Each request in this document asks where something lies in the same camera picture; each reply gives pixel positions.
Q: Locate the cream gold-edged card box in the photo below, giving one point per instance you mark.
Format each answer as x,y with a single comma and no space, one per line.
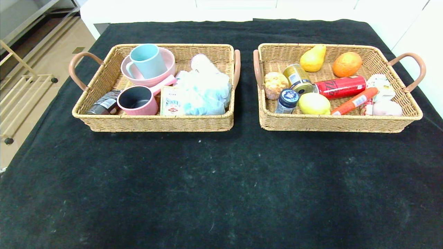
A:
172,102

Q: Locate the gold drink can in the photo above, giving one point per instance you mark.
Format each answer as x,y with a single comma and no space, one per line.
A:
296,76

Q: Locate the yellow lemon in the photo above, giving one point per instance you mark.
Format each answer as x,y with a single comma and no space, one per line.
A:
314,103

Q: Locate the light blue mug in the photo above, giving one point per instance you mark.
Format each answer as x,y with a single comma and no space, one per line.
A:
148,62

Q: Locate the orange sausage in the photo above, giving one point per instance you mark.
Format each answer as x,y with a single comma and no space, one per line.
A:
354,101

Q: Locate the light blue bath loofah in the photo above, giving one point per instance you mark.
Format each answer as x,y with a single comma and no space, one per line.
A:
207,93

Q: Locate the black table cloth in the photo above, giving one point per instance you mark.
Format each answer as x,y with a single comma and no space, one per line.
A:
221,173

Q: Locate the white cylindrical bottle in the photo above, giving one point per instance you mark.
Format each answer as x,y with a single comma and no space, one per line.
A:
204,64

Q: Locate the beige bumpy pastry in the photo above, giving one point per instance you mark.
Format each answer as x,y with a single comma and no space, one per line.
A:
276,85

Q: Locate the small jar blue lid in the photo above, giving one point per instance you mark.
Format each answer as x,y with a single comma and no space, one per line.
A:
287,98

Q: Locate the pink bowl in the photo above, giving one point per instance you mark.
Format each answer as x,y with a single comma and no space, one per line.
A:
162,74

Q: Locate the yellow pear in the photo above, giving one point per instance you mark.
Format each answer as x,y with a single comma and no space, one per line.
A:
311,61

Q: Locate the black cosmetic tube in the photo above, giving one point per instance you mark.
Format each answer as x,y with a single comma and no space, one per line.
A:
104,105

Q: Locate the red soda can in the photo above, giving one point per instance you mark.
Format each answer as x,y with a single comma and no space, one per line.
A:
342,87

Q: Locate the orange fruit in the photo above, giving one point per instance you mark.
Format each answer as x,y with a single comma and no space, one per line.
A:
347,64

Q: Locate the red white candy packet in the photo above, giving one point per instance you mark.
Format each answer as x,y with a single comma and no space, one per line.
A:
367,108

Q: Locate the brass floor outlet cover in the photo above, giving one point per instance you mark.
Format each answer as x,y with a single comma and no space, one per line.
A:
78,50

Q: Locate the white green snack packet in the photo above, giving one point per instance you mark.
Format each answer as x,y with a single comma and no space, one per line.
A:
382,86

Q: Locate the pale pink peach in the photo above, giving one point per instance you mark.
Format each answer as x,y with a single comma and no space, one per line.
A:
387,108

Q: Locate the wooden rolling rack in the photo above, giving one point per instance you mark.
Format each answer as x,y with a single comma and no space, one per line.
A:
8,141

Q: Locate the grey shelf unit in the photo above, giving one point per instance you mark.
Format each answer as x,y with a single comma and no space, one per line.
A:
14,14

